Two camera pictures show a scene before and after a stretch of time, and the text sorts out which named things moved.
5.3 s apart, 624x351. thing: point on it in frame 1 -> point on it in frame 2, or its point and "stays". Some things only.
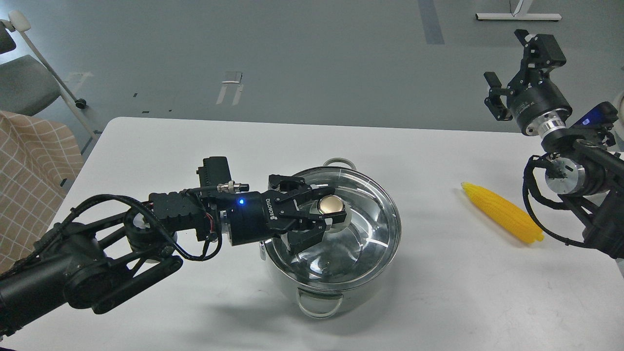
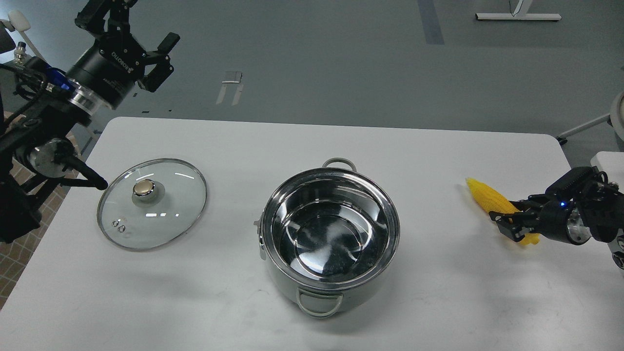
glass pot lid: x=351 y=254 -> x=152 y=204
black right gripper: x=539 y=108 -> x=554 y=214
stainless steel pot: x=353 y=255 stays
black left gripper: x=253 y=215 -> x=107 y=68
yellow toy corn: x=504 y=214 stays
